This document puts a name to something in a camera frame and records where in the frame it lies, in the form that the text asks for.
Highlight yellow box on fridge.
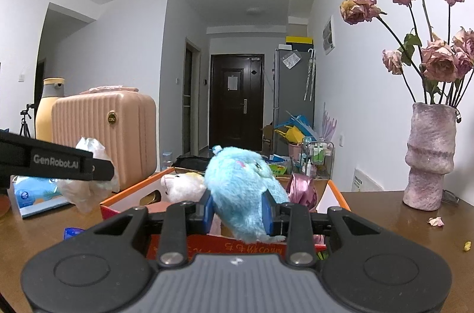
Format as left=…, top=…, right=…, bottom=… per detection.
left=285, top=36, right=313, bottom=52

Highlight blue tissue pack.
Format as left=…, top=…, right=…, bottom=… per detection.
left=12, top=176, right=70, bottom=219

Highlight pink satin scrunchie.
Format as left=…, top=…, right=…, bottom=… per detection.
left=286, top=174, right=318, bottom=210

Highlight fallen pink petal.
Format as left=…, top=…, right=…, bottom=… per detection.
left=427, top=216, right=444, bottom=227

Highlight pink ribbed suitcase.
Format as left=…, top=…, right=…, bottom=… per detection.
left=52, top=86, right=158, bottom=190

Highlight grey refrigerator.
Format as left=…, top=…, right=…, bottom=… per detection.
left=272, top=44, right=314, bottom=155

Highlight orange fruit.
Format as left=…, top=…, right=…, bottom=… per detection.
left=0, top=193, right=11, bottom=217

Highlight red cardboard box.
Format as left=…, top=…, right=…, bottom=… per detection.
left=100, top=159, right=328, bottom=257

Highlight black tripod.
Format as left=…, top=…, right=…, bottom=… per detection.
left=19, top=104, right=35, bottom=137

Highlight dried pink roses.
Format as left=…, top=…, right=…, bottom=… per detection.
left=339, top=0, right=473, bottom=108

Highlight blue small box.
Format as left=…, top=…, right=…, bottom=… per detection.
left=63, top=227, right=84, bottom=240

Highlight wire storage cart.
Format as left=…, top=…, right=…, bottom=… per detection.
left=289, top=138, right=335, bottom=180

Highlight white yellow plush toy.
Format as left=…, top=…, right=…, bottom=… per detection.
left=161, top=173, right=206, bottom=203

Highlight pink textured vase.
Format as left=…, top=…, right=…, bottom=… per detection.
left=403, top=102, right=457, bottom=212

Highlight light blue plush toy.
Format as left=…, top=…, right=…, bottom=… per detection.
left=204, top=145, right=289, bottom=244

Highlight dark entrance door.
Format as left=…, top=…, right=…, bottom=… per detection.
left=209, top=54, right=264, bottom=152

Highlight yellow thermos jug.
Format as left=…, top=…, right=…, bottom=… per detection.
left=35, top=77, right=65, bottom=142

